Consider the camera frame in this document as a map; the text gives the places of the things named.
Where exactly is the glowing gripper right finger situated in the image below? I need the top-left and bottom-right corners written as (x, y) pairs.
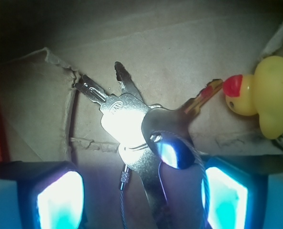
top-left (205, 156), bottom-right (283, 229)

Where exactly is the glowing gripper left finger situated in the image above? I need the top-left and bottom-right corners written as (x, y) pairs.
top-left (0, 161), bottom-right (84, 229)

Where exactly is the silver key bunch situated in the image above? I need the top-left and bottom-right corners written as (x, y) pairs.
top-left (74, 62), bottom-right (223, 229)

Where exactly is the yellow rubber duck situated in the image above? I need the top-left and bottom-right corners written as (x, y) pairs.
top-left (222, 56), bottom-right (283, 139)

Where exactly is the brown paper bag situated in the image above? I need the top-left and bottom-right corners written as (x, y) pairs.
top-left (0, 0), bottom-right (283, 167)

